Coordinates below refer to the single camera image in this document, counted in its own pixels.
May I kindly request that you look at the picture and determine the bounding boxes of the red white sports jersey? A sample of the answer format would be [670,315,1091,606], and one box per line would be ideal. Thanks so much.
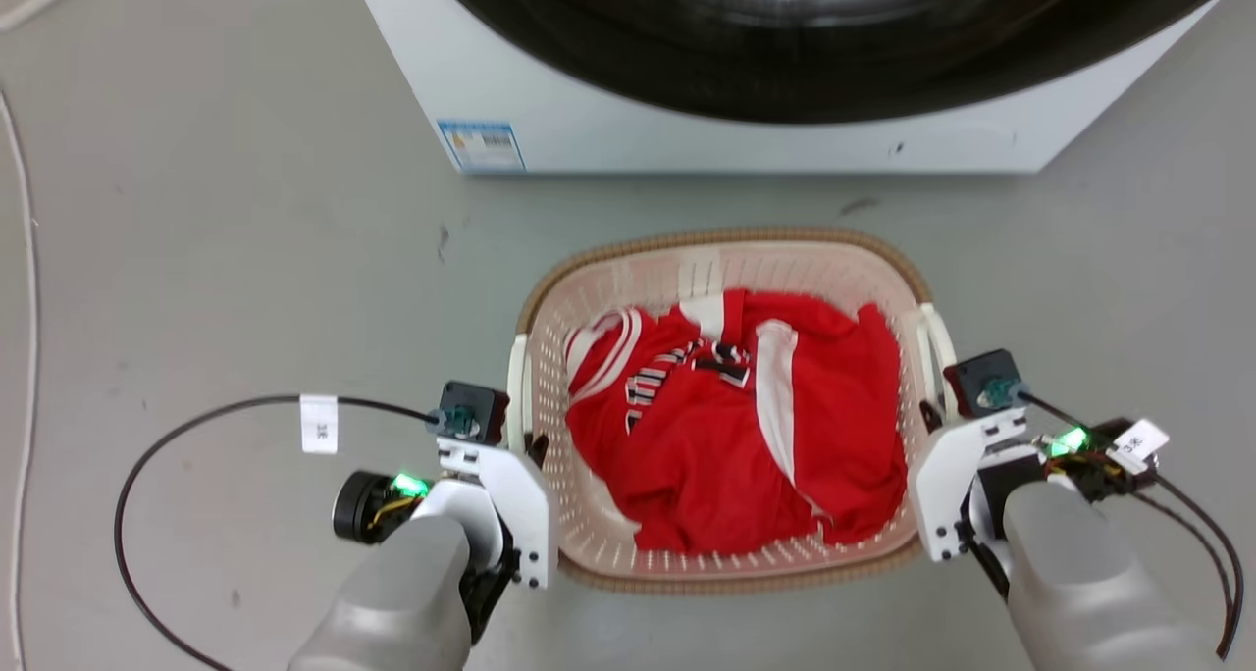
[563,289,909,555]

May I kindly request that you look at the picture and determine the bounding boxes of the blue white energy label sticker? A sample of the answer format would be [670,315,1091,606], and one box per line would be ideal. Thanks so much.
[438,119,527,174]

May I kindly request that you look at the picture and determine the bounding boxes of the thin white floor cable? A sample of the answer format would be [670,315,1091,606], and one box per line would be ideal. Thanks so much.
[0,90,42,671]

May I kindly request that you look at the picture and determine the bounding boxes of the black round washing machine door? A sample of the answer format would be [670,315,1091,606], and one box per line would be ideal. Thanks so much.
[424,0,1256,126]

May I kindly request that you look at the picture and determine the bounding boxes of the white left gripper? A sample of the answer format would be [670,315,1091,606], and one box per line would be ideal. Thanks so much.
[436,433,559,591]

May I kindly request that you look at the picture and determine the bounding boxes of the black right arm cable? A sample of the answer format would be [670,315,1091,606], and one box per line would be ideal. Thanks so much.
[1017,387,1246,661]

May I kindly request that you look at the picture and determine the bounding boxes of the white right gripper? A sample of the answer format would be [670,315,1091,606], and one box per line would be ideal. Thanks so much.
[907,399,1029,563]

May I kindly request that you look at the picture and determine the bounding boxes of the beige plastic laundry basket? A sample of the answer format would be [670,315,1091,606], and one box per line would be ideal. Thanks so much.
[506,226,959,595]

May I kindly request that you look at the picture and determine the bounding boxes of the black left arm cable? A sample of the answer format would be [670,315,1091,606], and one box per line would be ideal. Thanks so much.
[114,393,443,671]

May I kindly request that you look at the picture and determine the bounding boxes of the white right cable tag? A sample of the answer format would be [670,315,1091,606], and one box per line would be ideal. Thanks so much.
[1111,418,1171,468]

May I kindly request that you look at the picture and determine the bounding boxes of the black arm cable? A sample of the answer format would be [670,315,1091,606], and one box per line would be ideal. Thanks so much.
[114,393,443,671]
[1017,387,1246,661]

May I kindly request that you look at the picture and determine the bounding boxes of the white washing machine body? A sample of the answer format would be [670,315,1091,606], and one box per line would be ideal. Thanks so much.
[345,0,1230,176]

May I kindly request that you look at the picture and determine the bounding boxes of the white left cable tag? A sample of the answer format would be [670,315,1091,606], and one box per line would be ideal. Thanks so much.
[299,393,340,455]

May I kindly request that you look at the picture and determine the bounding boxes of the white cable tag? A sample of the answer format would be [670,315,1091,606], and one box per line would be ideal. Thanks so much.
[299,393,340,455]
[1111,418,1171,468]

